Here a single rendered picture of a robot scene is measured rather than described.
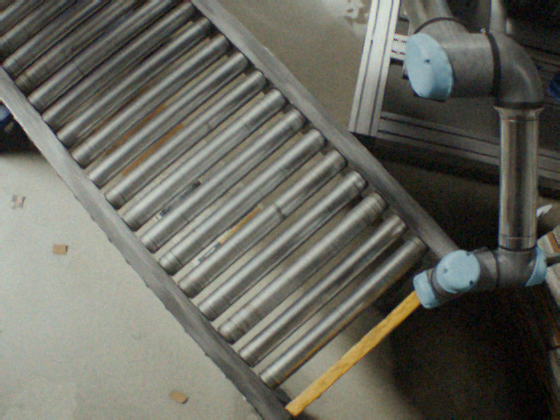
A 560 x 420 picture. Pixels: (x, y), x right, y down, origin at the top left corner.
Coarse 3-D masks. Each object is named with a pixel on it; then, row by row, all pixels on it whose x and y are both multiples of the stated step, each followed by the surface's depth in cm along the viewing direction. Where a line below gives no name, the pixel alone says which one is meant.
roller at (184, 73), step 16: (208, 48) 170; (224, 48) 171; (192, 64) 169; (208, 64) 171; (160, 80) 169; (176, 80) 168; (192, 80) 171; (144, 96) 167; (160, 96) 167; (128, 112) 166; (144, 112) 167; (112, 128) 165; (128, 128) 167; (96, 144) 164; (112, 144) 167; (80, 160) 164
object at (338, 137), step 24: (192, 0) 173; (216, 24) 171; (240, 24) 171; (240, 48) 170; (264, 48) 170; (264, 72) 168; (288, 72) 168; (288, 96) 166; (312, 96) 166; (312, 120) 165; (336, 120) 165; (336, 144) 163; (360, 144) 163; (360, 168) 162; (384, 168) 162; (384, 192) 160; (384, 216) 169; (408, 216) 159; (432, 240) 157; (432, 264) 163
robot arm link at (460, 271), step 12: (456, 252) 134; (468, 252) 134; (480, 252) 138; (444, 264) 133; (456, 264) 133; (468, 264) 133; (480, 264) 135; (492, 264) 134; (432, 276) 142; (444, 276) 133; (456, 276) 132; (468, 276) 132; (480, 276) 134; (492, 276) 134; (444, 288) 136; (456, 288) 132; (468, 288) 133; (480, 288) 135; (492, 288) 136
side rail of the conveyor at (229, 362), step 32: (0, 64) 170; (0, 96) 168; (32, 128) 165; (64, 160) 163; (96, 192) 161; (128, 256) 157; (160, 288) 156; (192, 320) 154; (224, 352) 152; (256, 384) 150; (288, 416) 148
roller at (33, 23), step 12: (48, 0) 175; (60, 0) 175; (72, 0) 177; (36, 12) 174; (48, 12) 174; (60, 12) 177; (24, 24) 173; (36, 24) 174; (12, 36) 172; (24, 36) 174; (0, 48) 172; (12, 48) 174; (0, 60) 173
